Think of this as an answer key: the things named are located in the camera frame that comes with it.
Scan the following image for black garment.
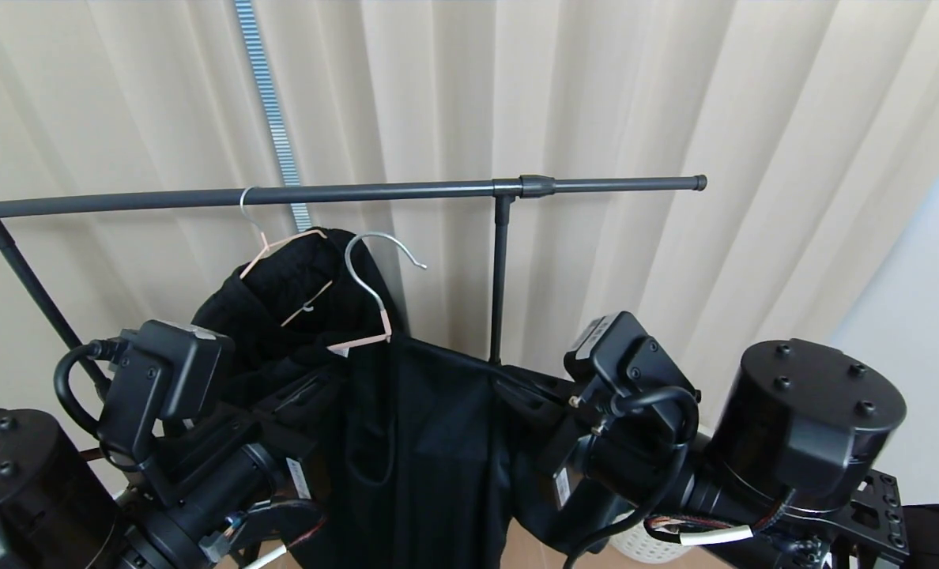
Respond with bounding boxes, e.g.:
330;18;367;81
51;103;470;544
304;336;597;569

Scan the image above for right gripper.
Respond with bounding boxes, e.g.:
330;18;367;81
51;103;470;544
542;431;714;521

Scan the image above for black clothes rack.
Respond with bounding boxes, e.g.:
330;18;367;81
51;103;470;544
0;175;708;396

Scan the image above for beige curtain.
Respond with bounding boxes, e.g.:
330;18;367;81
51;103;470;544
0;0;939;483

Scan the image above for black shorts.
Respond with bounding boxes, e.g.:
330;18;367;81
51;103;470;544
191;228;409;416

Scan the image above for white laundry basket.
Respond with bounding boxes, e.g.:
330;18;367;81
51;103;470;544
608;512;698;563

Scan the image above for pink clothes hanger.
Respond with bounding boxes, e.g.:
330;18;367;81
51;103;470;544
239;187;334;329
327;232;429;356

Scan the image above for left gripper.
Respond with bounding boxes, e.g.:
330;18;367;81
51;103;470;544
122;427;338;569

